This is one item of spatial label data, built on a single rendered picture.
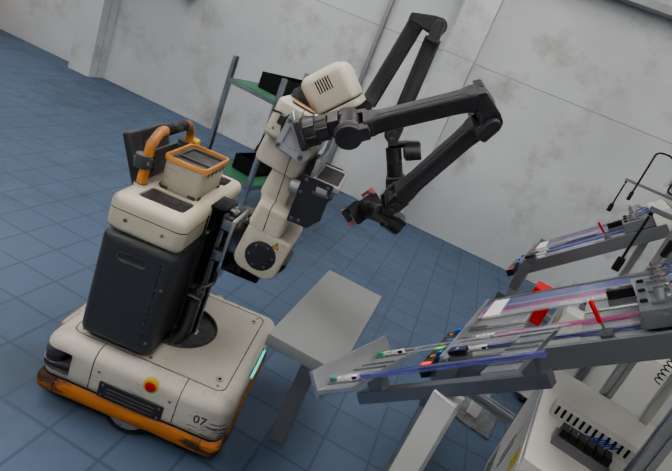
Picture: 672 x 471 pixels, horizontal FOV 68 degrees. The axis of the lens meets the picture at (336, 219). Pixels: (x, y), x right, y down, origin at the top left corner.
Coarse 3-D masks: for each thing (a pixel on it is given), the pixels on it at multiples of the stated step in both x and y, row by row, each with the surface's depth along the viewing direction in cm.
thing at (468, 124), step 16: (464, 128) 137; (480, 128) 132; (496, 128) 131; (448, 144) 140; (464, 144) 138; (432, 160) 143; (448, 160) 142; (416, 176) 147; (432, 176) 146; (384, 192) 157; (400, 192) 150; (416, 192) 150; (400, 208) 154
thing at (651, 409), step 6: (666, 384) 176; (660, 390) 177; (666, 390) 176; (654, 396) 180; (660, 396) 177; (666, 396) 176; (654, 402) 178; (660, 402) 177; (648, 408) 179; (654, 408) 178; (642, 414) 181; (648, 414) 180; (654, 414) 179; (642, 420) 181; (648, 420) 180
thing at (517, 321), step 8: (528, 312) 174; (480, 320) 183; (488, 320) 179; (496, 320) 176; (504, 320) 173; (512, 320) 170; (520, 320) 167; (528, 320) 168; (472, 328) 174; (480, 328) 170; (488, 328) 169; (496, 328) 166; (504, 328) 164; (512, 328) 161; (520, 328) 158; (472, 344) 157; (480, 344) 154; (472, 352) 149; (480, 352) 147; (488, 352) 145
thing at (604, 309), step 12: (648, 276) 175; (600, 300) 163; (588, 312) 154; (600, 312) 151; (612, 312) 147; (624, 312) 144; (588, 324) 143; (600, 324) 140; (612, 324) 137; (624, 324) 134; (588, 336) 133
